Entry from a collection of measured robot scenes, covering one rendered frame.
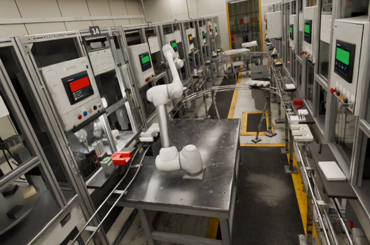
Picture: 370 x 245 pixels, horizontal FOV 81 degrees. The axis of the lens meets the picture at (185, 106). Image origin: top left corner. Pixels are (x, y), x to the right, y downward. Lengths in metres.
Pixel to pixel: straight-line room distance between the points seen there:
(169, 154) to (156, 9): 9.36
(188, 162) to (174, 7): 9.11
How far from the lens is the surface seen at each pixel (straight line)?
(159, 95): 1.89
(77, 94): 1.79
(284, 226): 2.53
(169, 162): 1.90
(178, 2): 10.44
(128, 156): 2.05
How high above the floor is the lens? 1.93
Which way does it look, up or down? 20 degrees down
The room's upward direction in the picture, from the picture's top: 10 degrees counter-clockwise
